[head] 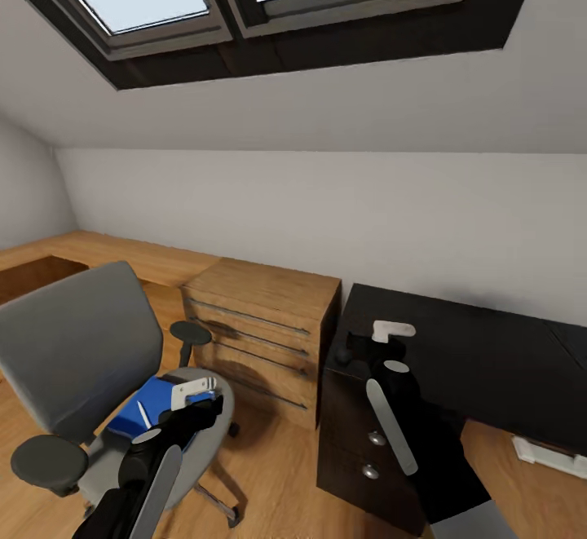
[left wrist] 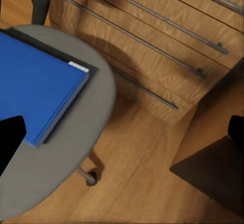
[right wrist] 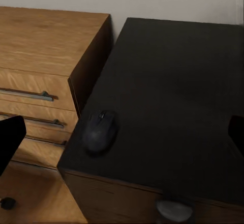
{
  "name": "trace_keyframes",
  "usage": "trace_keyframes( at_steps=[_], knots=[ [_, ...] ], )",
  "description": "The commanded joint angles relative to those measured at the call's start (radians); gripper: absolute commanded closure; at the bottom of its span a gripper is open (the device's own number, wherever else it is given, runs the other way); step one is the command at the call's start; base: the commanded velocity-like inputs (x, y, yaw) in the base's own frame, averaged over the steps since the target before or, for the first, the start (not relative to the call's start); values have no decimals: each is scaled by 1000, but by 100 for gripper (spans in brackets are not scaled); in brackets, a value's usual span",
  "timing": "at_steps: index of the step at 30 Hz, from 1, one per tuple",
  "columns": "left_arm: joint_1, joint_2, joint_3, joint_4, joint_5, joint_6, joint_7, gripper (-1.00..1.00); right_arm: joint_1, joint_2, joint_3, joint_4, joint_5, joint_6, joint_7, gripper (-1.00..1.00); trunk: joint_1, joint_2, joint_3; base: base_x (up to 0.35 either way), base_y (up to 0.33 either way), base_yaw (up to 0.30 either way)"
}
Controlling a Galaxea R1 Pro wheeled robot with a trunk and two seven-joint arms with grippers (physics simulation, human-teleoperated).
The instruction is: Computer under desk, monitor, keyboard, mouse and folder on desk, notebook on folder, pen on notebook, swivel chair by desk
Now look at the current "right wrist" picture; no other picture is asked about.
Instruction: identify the mouse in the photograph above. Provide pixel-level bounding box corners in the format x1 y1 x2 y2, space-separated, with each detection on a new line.
83 111 117 152

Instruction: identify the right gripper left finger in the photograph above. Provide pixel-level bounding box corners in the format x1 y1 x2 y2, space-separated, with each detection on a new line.
0 115 26 177

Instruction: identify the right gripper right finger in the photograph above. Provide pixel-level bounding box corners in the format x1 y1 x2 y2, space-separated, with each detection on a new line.
228 115 244 156

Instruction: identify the swivel chair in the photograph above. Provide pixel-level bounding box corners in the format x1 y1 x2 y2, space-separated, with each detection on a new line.
0 197 15 210

